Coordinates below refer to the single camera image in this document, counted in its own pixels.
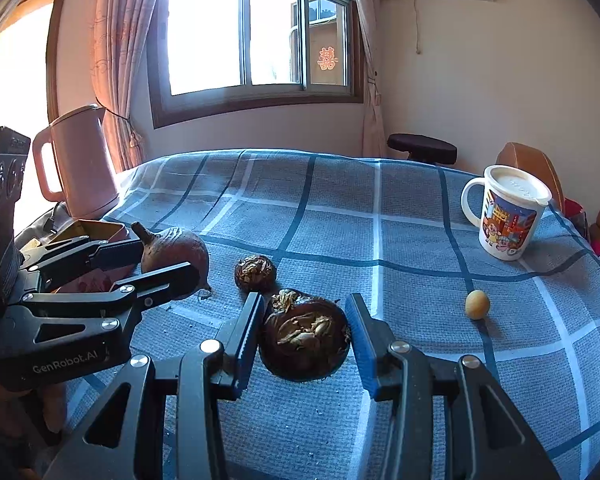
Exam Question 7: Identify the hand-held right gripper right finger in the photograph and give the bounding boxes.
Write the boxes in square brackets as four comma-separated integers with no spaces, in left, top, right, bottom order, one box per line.
[345,292,563,480]

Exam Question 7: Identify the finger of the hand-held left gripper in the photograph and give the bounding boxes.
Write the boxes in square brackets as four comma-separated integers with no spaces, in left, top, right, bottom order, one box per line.
[17,234,146,282]
[22,265,202,312]

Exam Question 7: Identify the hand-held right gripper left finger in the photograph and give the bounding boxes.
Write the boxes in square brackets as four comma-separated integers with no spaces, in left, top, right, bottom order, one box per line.
[42,291,266,480]

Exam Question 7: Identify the metal tin tray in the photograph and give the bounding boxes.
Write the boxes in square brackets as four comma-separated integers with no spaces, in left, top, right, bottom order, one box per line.
[47,219,131,293]

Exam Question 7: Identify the reddish beetroot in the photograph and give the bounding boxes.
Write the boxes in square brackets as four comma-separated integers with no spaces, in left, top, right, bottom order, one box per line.
[131,221,212,301]

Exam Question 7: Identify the large water chestnut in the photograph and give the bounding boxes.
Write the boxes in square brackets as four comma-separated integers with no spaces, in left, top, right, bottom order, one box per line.
[259,288,352,381]

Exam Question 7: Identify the small water chestnut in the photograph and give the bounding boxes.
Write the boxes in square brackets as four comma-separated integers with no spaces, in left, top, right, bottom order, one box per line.
[234,255,277,293]

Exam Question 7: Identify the blue plaid cloth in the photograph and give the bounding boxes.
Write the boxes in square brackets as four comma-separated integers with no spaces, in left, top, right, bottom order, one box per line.
[10,148,600,480]

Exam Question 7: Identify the pink electric kettle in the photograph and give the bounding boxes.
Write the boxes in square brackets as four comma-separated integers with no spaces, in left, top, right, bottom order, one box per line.
[32,104,121,221]

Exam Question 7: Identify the small yellow round fruit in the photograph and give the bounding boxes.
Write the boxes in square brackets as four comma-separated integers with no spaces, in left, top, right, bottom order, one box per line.
[465,289,491,320]

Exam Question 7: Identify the wooden framed glass door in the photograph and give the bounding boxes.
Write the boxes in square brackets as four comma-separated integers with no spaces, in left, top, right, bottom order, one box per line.
[0,0,61,221]

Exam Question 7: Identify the white cartoon print cup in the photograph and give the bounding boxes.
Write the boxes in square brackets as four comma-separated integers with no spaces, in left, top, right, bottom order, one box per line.
[461,164,553,262]

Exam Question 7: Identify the pink patterned curtain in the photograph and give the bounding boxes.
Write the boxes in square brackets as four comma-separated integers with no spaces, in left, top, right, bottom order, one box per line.
[91,0,173,173]

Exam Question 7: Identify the black round stool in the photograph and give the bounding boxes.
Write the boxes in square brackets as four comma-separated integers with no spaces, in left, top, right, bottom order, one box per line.
[386,133,458,166]

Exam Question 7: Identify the wooden framed sliding window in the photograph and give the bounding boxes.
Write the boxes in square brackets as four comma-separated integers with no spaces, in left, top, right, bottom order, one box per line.
[147,0,366,128]

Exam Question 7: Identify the beige curtain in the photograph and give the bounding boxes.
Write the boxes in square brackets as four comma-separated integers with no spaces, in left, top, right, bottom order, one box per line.
[347,0,388,158]

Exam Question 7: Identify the red cloth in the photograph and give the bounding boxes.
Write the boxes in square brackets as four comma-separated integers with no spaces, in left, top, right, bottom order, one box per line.
[562,199,590,241]

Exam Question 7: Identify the brown leather chair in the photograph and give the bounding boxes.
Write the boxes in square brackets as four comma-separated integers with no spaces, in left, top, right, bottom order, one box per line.
[496,142,566,211]

